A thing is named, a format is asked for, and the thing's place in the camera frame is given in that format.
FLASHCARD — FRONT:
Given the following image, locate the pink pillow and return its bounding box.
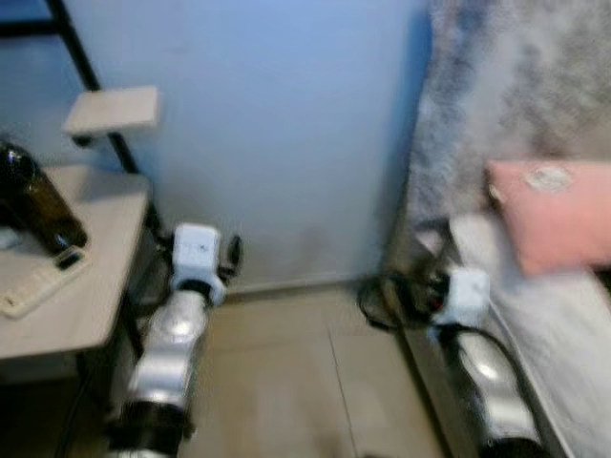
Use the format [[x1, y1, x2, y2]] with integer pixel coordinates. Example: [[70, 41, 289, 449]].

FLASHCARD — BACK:
[[487, 159, 611, 278]]

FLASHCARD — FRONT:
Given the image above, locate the dark glass bottle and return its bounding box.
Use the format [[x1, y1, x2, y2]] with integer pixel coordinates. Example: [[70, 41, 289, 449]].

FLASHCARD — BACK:
[[0, 141, 89, 257]]

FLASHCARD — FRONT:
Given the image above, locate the white quilted mattress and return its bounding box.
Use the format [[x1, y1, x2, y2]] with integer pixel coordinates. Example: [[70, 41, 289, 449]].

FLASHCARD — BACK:
[[411, 215, 611, 458]]

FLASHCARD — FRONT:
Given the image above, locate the black metal frame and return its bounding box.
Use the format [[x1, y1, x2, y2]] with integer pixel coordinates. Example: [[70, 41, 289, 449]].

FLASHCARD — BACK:
[[0, 0, 163, 249]]

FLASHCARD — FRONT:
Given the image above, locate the small light wooden shelf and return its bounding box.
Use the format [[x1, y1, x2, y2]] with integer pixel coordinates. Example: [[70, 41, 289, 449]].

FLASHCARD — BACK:
[[62, 86, 161, 139]]

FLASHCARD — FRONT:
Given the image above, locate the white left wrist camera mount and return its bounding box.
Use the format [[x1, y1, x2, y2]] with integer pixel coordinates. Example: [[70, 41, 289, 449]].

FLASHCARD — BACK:
[[172, 224, 225, 304]]

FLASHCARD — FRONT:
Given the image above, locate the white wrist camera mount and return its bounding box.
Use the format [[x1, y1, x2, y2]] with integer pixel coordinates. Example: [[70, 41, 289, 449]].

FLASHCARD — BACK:
[[441, 267, 493, 330], [172, 224, 225, 304]]

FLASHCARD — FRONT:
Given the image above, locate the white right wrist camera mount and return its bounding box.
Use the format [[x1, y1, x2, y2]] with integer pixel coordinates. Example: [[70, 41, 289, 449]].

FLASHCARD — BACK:
[[441, 267, 493, 330]]

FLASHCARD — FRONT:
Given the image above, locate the light wooden side table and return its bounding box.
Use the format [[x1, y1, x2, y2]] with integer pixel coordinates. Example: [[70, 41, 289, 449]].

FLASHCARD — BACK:
[[0, 164, 154, 385]]

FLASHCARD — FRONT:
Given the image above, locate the grey ornament-print headboard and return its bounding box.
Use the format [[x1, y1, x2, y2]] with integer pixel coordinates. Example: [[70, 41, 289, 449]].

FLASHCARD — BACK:
[[406, 0, 611, 230]]

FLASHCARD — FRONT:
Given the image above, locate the small black device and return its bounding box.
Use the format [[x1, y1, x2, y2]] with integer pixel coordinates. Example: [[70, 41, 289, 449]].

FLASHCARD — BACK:
[[57, 246, 85, 271]]

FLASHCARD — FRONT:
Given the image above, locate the white remote control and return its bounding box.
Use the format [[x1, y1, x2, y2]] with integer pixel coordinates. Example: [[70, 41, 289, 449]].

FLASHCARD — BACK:
[[0, 250, 92, 319]]

